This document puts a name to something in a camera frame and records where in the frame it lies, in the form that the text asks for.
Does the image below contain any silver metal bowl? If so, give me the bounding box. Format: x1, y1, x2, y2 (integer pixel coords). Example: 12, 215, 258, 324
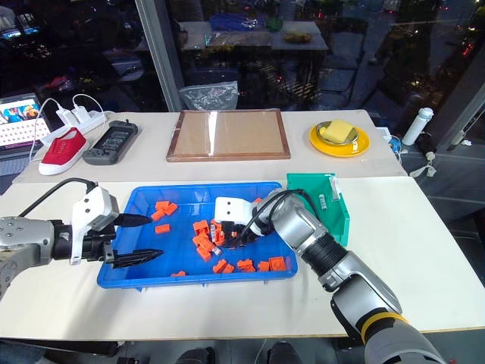
315, 120, 361, 146

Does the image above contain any open laptop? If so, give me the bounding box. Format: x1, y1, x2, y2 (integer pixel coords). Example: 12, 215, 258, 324
0, 93, 53, 177

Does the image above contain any yellow sponge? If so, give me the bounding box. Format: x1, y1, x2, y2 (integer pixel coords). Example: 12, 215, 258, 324
324, 119, 352, 143

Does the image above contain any white power strip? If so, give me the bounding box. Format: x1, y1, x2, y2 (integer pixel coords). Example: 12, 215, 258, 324
55, 109, 108, 133
28, 93, 114, 164

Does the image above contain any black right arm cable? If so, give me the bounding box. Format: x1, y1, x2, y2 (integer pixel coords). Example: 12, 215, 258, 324
240, 189, 316, 243

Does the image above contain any white plug with cable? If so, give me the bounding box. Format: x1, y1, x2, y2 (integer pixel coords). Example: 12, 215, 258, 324
408, 150, 437, 179

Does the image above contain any red canvas shoe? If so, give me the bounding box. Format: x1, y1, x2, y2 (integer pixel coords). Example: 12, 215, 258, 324
38, 127, 91, 177

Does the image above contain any wooden picture frame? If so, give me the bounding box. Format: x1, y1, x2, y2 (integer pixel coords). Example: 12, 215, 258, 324
166, 108, 292, 163

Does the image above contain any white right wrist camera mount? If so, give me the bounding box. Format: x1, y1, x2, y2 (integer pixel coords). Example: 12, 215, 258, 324
213, 196, 254, 225

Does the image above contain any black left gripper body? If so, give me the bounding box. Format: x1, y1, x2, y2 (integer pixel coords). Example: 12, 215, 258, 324
82, 231, 117, 263

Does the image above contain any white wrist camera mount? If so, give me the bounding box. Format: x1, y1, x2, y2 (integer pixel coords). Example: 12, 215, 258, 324
213, 196, 254, 225
69, 185, 120, 266

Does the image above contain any dark rounded shape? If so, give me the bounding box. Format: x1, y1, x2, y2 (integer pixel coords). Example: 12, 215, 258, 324
177, 346, 217, 364
266, 340, 301, 364

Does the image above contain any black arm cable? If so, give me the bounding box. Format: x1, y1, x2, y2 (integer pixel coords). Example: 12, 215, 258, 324
240, 189, 316, 243
17, 177, 100, 219

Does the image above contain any white drinking bottle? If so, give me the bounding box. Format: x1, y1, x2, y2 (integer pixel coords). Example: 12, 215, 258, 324
401, 107, 434, 147

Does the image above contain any grey handheld game console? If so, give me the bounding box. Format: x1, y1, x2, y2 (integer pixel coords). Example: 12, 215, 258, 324
82, 120, 139, 166

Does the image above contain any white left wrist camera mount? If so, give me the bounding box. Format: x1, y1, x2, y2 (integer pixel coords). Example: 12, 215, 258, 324
69, 185, 120, 266

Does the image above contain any grey window frame post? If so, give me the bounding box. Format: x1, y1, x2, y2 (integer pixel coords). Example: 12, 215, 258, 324
135, 0, 186, 112

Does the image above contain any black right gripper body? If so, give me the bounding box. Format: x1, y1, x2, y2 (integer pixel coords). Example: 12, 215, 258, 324
221, 219, 259, 248

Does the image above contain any clear plastic bag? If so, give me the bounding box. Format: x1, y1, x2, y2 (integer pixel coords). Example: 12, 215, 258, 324
178, 80, 240, 112

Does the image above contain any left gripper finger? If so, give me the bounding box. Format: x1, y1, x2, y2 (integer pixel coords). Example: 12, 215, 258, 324
114, 212, 153, 229
111, 248, 165, 270

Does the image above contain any blue plastic bin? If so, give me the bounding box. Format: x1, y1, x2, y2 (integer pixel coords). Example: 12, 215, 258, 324
96, 181, 299, 292

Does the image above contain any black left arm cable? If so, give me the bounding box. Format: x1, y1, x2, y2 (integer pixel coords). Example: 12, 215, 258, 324
17, 177, 100, 219

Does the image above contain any yellow plate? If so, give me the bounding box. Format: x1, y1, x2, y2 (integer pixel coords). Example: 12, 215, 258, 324
308, 122, 371, 158

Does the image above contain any green plastic bin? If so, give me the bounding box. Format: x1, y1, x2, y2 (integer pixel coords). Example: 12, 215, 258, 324
286, 171, 352, 248

